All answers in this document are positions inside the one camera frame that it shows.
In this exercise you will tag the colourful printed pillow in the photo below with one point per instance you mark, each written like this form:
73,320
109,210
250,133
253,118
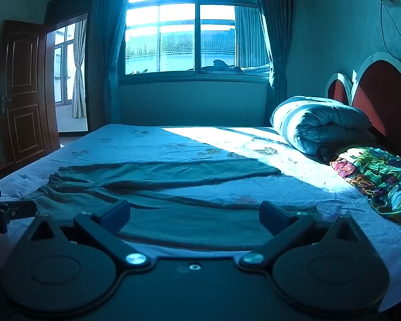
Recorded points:
377,174

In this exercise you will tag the grey-green towel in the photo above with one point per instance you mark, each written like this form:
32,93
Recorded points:
187,174

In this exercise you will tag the sheer window curtain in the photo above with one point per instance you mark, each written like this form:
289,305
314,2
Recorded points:
250,33

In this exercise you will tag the large bedroom window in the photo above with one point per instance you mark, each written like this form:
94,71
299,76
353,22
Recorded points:
193,26

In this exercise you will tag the brown wooden door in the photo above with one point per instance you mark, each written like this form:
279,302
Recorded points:
23,90

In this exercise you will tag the white balcony curtain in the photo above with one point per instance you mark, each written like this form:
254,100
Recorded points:
79,73

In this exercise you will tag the red and white headboard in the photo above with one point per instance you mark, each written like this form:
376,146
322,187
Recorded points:
384,97

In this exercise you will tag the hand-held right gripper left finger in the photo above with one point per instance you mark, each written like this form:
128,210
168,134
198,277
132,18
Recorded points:
115,213

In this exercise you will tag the balcony window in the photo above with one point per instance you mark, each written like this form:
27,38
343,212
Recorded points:
62,63

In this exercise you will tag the bed with floral sheet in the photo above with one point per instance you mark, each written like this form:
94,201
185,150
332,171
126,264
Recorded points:
137,140

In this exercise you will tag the dark object on windowsill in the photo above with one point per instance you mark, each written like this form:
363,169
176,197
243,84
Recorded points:
222,64

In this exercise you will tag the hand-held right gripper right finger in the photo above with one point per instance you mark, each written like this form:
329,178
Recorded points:
273,215

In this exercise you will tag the dark blue curtain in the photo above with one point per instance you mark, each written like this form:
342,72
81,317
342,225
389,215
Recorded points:
112,40
277,40

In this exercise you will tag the folded white duvet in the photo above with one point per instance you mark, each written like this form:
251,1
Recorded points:
317,123

